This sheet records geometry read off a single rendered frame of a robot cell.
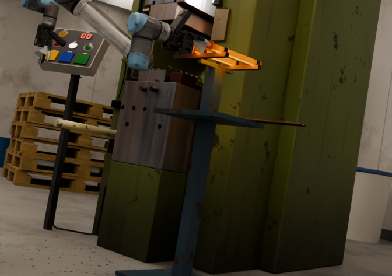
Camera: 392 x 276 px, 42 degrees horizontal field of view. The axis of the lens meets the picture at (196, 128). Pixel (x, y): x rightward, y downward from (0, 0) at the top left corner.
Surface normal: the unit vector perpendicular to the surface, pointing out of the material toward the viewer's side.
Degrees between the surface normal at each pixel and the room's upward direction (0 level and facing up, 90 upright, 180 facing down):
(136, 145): 90
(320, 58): 90
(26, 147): 90
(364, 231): 94
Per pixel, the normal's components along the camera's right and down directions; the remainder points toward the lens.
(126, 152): -0.62, -0.15
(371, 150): -0.86, -0.18
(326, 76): 0.77, 0.09
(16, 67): 0.47, 0.03
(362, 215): -0.16, -0.02
